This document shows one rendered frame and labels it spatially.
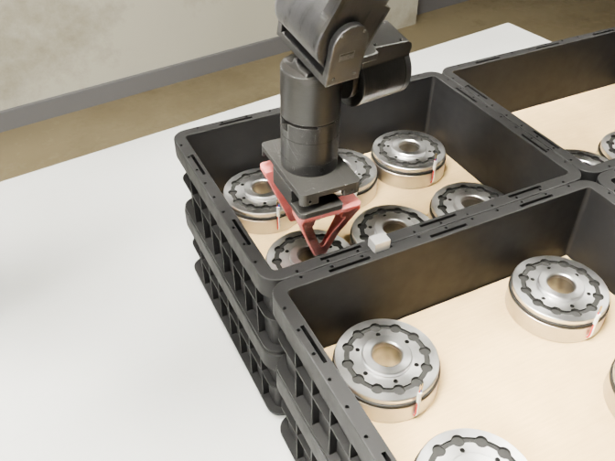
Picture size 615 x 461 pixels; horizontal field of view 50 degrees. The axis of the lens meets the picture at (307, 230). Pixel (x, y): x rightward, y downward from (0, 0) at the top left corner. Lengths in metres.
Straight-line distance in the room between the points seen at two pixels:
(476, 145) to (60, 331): 0.61
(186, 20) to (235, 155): 2.13
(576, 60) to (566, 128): 0.12
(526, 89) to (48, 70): 2.10
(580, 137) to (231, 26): 2.22
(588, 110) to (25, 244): 0.91
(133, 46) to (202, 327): 2.14
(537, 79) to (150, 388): 0.74
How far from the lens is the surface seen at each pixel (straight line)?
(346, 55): 0.55
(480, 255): 0.73
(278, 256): 0.74
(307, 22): 0.55
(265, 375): 0.76
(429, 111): 1.00
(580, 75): 1.19
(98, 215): 1.11
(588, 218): 0.81
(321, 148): 0.62
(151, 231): 1.05
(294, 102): 0.60
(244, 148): 0.87
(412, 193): 0.90
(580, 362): 0.73
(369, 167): 0.89
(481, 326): 0.73
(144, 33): 2.92
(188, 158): 0.79
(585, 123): 1.12
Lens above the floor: 1.36
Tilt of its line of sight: 40 degrees down
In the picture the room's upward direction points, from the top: straight up
